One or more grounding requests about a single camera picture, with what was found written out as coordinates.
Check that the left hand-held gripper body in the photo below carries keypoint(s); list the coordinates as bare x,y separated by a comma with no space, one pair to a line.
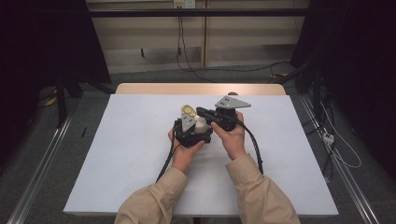
188,138

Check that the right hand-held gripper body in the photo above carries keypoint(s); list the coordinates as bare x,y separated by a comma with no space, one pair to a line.
229,116

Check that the clear cup with cream lid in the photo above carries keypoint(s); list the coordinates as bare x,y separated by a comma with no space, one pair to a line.
202,124

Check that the person's left hand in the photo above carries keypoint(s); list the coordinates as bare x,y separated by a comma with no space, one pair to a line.
183,157

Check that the person's right hand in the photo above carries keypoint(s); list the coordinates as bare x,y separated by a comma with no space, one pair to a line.
233,143

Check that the dark round table grommet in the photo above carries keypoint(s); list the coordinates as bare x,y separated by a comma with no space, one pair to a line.
233,93

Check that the wooden table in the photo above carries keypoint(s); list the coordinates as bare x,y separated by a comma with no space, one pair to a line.
171,88

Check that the white table mat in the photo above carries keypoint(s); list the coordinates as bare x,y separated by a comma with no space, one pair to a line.
124,140

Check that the small black floor stick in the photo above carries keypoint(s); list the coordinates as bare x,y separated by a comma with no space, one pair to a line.
83,132

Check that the white power strip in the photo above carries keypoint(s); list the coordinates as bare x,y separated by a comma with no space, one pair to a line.
328,137

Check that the black horizontal metal bar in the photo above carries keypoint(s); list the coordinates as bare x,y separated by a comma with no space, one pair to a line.
186,12

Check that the black metal stand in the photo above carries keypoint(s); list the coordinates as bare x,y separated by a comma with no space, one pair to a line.
61,102

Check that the yellow floor tape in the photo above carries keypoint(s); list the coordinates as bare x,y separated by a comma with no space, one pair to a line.
51,101

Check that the black curtain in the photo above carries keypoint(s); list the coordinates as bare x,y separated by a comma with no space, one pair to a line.
40,46
358,62

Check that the white wall socket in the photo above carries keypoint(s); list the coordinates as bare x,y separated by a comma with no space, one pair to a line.
184,3

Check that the aluminium floor rail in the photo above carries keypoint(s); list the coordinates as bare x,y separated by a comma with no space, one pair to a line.
37,174
345,177

